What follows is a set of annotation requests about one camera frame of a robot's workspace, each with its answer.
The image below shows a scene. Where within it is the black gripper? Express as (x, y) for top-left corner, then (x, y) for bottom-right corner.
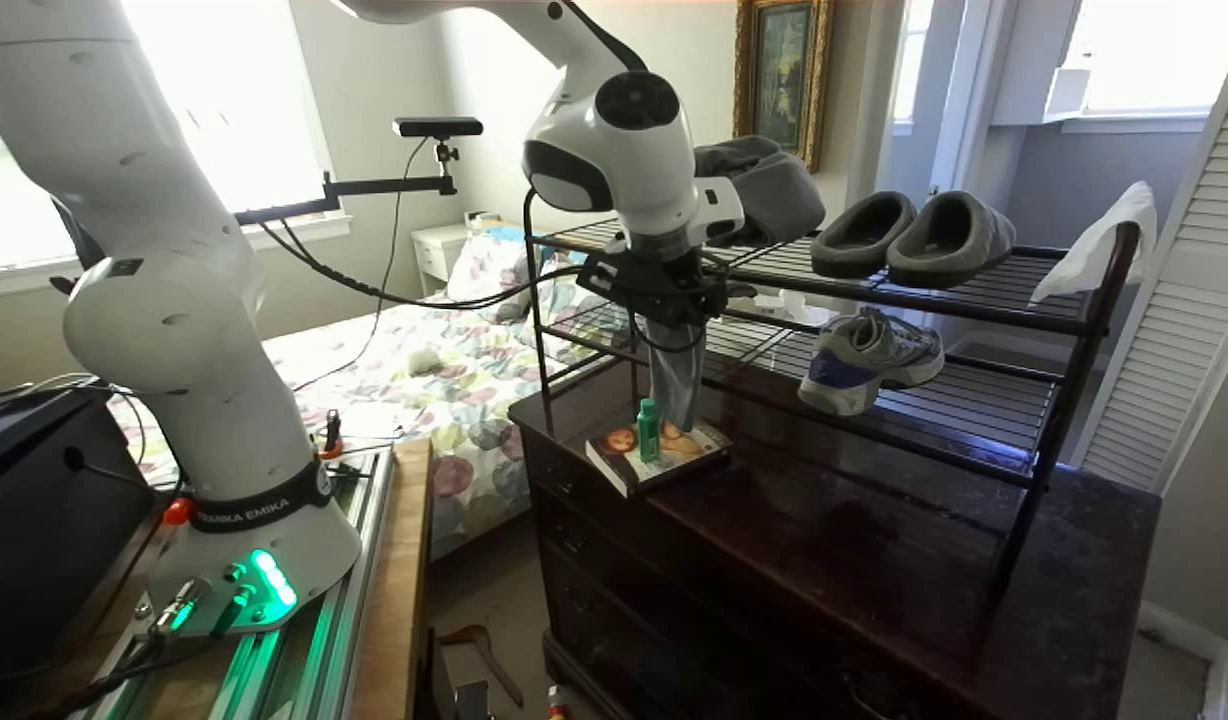
(578, 253), (729, 330)

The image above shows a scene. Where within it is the grey cloth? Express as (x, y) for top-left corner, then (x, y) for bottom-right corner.
(638, 131), (829, 431)

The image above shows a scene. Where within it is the small green blue bottle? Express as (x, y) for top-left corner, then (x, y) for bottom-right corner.
(638, 395), (661, 462)

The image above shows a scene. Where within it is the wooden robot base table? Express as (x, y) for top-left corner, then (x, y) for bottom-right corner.
(0, 440), (429, 720)

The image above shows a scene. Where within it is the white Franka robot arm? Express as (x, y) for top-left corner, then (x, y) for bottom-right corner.
(0, 0), (746, 634)

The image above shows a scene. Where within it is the book with colourful cover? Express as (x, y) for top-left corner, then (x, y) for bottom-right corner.
(584, 424), (729, 499)

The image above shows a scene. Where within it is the black metal shoe rack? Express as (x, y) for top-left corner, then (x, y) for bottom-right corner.
(520, 165), (1150, 545)

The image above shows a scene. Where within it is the floral pillow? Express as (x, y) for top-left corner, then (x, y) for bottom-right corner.
(448, 225), (534, 323)

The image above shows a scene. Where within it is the grey slipper far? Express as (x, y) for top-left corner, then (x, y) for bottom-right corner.
(813, 190), (917, 278)

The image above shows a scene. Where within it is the floral bed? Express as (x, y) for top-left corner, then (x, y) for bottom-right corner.
(103, 220), (646, 564)

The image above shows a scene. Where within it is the gold framed picture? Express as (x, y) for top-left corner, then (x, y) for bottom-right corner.
(731, 0), (834, 165)

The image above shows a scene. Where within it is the dark wooden dresser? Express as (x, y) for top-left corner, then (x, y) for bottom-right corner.
(511, 365), (1160, 720)

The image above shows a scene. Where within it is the black box left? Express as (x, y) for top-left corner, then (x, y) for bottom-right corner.
(0, 381), (154, 683)

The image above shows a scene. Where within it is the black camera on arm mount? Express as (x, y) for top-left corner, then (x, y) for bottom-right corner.
(234, 113), (488, 226)

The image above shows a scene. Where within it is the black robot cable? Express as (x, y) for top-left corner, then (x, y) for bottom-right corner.
(251, 213), (588, 315)

